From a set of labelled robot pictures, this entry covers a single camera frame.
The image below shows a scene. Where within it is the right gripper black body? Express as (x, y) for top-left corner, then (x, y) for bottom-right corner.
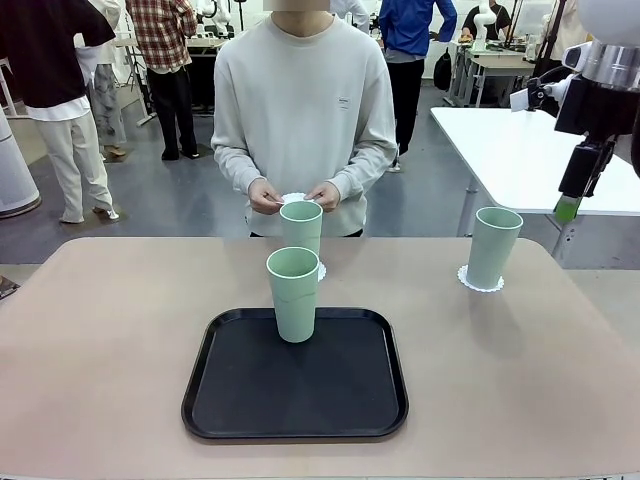
(553, 74), (640, 139)

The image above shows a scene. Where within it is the tall pale green cup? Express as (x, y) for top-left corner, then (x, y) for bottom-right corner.
(278, 200), (324, 260)
(265, 246), (321, 344)
(465, 206), (524, 290)

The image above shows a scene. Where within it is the person's right forearm grey sleeve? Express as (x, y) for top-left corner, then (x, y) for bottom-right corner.
(211, 142), (265, 197)

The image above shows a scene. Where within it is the person's left forearm grey sleeve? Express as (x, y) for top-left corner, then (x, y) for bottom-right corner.
(332, 142), (399, 201)

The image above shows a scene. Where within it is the person's left hand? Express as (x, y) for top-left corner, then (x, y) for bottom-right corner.
(304, 182), (344, 214)

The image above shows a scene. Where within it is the person's right hand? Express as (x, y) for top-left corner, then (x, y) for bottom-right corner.
(248, 178), (284, 215)

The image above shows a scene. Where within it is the white folding table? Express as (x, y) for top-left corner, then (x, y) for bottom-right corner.
(429, 106), (640, 261)

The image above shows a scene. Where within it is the black tripod pole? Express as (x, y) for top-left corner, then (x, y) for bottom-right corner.
(529, 0), (571, 81)

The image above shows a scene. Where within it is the person in cream top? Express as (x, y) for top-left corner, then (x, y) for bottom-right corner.
(537, 0), (587, 62)

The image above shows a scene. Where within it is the grey background desk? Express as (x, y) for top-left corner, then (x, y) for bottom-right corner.
(452, 42), (539, 109)

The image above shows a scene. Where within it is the seated person in black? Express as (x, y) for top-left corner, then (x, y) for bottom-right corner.
(459, 0), (514, 44)

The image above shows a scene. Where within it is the black backpack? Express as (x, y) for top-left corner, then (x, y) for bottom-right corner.
(432, 48), (452, 92)

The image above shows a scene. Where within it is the person in blue jacket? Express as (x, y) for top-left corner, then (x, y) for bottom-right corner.
(378, 0), (459, 174)

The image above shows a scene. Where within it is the person in white shirt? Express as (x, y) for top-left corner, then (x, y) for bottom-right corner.
(329, 0), (371, 34)

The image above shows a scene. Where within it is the person in grey sweatshirt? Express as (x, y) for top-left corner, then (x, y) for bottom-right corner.
(210, 10), (399, 239)

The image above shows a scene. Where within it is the black plastic serving tray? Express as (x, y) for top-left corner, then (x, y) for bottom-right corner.
(180, 307), (409, 444)

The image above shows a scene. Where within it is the person in plaid shirt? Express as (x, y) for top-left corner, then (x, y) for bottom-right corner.
(124, 0), (201, 162)

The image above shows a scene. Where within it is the person in patterned skirt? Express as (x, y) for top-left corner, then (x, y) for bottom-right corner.
(74, 0), (129, 162)

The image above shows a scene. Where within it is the person in dark shirt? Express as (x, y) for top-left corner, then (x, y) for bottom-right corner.
(0, 0), (121, 225)

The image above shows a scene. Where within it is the white cylindrical air purifier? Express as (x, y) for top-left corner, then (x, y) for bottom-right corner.
(0, 107), (42, 219)

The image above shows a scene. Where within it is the black cable with white label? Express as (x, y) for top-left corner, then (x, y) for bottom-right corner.
(510, 64), (574, 113)

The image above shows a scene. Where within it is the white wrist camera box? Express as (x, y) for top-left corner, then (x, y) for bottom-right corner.
(562, 42), (594, 71)

